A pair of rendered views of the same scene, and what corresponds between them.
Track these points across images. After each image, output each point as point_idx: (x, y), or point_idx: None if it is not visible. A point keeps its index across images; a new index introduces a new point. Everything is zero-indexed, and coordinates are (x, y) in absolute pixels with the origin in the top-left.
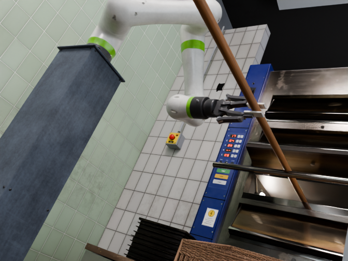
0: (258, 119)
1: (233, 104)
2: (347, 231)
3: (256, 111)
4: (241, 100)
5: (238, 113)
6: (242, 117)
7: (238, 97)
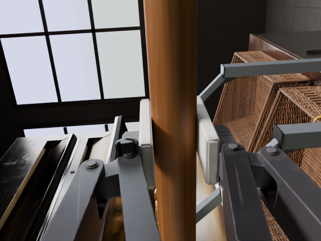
0: (196, 186)
1: (156, 223)
2: (319, 131)
3: (198, 106)
4: (96, 215)
5: (241, 160)
6: (254, 154)
7: (75, 210)
